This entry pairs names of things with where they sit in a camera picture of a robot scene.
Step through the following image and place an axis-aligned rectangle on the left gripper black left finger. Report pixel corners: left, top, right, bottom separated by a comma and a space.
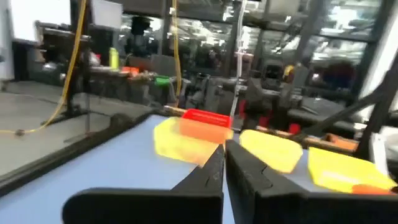
61, 144, 225, 224

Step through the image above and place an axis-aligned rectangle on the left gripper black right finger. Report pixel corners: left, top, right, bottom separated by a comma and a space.
225, 139, 398, 224

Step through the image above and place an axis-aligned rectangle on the blue-grey table mat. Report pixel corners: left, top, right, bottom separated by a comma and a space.
0, 114, 398, 224

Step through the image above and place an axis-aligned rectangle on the yellow slotted plastic basket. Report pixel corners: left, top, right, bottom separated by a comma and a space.
307, 146, 398, 194

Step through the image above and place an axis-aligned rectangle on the orange plastic tray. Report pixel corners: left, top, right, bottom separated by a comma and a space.
238, 129, 304, 174

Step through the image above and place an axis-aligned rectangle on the translucent yellow plastic tray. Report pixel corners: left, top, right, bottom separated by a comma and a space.
153, 116, 234, 167

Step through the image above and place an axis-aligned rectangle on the red slotted plastic basket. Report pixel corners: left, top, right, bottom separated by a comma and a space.
181, 108, 233, 129

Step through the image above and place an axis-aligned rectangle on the green plastic container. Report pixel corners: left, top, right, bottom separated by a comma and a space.
154, 75, 172, 87

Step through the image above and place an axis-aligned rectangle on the black tripod stand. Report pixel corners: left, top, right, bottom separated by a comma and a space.
42, 0, 94, 125

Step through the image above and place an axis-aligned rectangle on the yellow-green bottle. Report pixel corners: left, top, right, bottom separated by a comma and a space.
108, 47, 120, 70

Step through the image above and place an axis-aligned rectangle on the grey monitor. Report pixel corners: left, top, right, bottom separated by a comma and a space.
91, 0, 124, 31

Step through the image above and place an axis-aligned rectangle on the white screen panel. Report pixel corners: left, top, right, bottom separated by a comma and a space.
8, 0, 73, 43

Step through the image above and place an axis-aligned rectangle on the thin yellow cable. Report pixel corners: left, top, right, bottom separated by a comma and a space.
0, 0, 88, 136

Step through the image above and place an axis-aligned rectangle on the white hanging cable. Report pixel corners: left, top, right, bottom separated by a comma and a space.
229, 0, 254, 119

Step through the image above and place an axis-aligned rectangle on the yellow hanging cable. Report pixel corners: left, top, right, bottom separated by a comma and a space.
170, 0, 183, 108

